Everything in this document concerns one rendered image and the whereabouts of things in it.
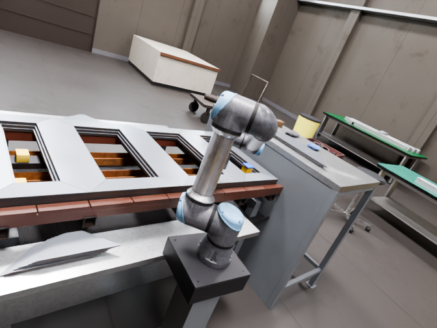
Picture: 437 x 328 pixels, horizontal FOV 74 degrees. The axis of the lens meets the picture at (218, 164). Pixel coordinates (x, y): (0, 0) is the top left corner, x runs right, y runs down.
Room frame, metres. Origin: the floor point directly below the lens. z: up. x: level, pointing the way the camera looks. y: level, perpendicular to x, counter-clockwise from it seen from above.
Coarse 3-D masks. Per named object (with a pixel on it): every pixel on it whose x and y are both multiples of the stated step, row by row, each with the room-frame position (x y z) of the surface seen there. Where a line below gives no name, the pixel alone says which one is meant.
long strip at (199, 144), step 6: (180, 132) 2.03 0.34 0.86; (186, 132) 2.07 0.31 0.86; (186, 138) 1.95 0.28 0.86; (192, 138) 2.00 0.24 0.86; (198, 138) 2.05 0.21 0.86; (192, 144) 1.88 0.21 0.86; (198, 144) 1.92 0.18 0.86; (204, 144) 1.96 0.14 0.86; (198, 150) 1.81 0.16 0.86; (204, 150) 1.85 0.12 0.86; (228, 162) 1.81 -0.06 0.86; (228, 168) 1.71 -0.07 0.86; (234, 168) 1.75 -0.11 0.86; (228, 174) 1.62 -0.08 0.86; (234, 174) 1.65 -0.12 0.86; (240, 174) 1.68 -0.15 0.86
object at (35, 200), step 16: (16, 128) 1.28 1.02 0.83; (32, 128) 1.34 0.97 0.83; (80, 128) 1.51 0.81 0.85; (96, 128) 1.57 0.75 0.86; (128, 144) 1.54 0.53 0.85; (48, 160) 1.09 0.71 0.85; (144, 160) 1.40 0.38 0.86; (240, 160) 1.98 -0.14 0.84; (96, 192) 0.98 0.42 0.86; (112, 192) 1.03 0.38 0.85; (128, 192) 1.08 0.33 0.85; (144, 192) 1.14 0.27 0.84; (160, 192) 1.20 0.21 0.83; (176, 192) 1.27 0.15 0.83
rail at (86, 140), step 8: (8, 136) 1.27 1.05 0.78; (16, 136) 1.30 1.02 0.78; (24, 136) 1.32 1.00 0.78; (32, 136) 1.34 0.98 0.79; (80, 136) 1.51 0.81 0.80; (88, 136) 1.55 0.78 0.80; (96, 136) 1.59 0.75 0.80; (104, 136) 1.62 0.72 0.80; (160, 144) 1.90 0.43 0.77; (168, 144) 1.95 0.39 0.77; (176, 144) 2.00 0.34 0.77
